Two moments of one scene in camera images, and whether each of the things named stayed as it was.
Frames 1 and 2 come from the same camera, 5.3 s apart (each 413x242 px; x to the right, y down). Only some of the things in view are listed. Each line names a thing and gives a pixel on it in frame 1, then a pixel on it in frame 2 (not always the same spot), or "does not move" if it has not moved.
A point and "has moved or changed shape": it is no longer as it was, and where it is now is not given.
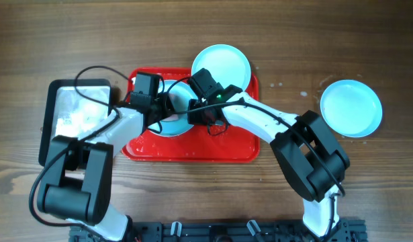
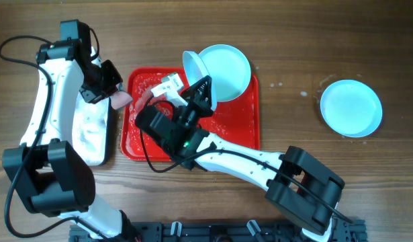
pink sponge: x=176 y=105 has moved or changed shape
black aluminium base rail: x=343 y=230 does not move
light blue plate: x=352 y=107 does not move
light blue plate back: x=228 y=65 does not move
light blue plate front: x=181 y=93 has moved or changed shape
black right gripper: x=195 y=113 to x=196 y=105
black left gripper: x=164 y=107 to x=103 y=83
